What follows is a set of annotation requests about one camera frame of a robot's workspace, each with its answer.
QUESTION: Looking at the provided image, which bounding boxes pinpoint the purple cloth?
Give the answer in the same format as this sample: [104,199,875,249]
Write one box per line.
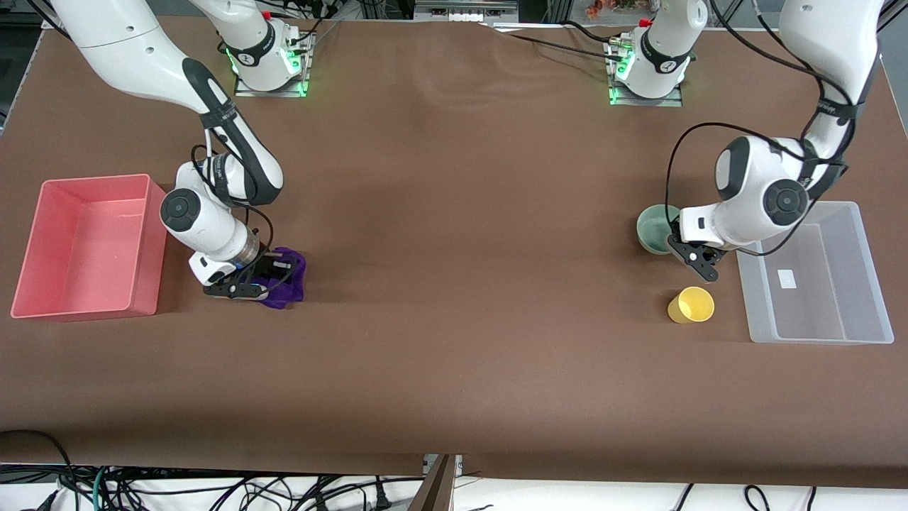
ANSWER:
[257,246,307,311]

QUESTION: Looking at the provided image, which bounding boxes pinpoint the pale green bowl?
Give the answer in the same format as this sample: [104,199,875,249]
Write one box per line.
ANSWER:
[636,204,682,255]

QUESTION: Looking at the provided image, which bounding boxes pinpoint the yellow cup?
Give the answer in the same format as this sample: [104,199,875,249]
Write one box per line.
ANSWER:
[667,286,715,324]

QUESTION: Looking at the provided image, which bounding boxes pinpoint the translucent plastic bin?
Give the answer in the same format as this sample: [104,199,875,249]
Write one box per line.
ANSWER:
[736,201,895,345]

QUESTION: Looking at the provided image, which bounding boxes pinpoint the pink plastic bin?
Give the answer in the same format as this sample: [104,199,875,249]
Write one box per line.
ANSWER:
[10,174,170,319]

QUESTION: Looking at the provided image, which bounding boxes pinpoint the dark metal beam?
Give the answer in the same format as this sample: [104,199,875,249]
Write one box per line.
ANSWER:
[410,454,456,511]

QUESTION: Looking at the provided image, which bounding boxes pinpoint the silver background box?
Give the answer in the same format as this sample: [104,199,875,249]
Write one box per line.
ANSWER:
[414,0,519,23]

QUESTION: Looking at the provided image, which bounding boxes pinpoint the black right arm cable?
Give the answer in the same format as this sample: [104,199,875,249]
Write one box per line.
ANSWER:
[190,124,275,265]

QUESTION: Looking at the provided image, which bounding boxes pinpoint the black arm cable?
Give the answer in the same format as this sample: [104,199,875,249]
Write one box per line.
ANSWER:
[664,0,863,258]
[190,124,275,265]

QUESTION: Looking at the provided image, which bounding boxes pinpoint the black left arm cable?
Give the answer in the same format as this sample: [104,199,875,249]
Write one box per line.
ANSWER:
[664,0,863,258]

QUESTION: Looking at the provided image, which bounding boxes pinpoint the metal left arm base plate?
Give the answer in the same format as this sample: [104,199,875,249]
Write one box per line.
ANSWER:
[605,37,686,108]

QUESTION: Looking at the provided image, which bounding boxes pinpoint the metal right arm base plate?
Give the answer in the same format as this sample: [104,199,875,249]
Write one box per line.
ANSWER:
[233,34,314,99]

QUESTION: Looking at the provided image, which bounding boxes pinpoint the tangled black floor cables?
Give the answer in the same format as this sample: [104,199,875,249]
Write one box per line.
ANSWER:
[106,474,402,511]

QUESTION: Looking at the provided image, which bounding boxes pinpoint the black cable on table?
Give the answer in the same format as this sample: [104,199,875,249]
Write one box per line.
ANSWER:
[488,20,633,59]

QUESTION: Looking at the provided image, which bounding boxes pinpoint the silver metal bracket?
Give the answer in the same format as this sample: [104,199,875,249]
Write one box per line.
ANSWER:
[423,454,464,478]

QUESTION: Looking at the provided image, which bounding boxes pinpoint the thick black floor cable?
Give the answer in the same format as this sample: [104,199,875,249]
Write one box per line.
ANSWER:
[0,429,77,511]

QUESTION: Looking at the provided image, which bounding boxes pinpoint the looped black floor cable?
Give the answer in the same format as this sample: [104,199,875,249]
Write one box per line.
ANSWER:
[743,484,818,511]

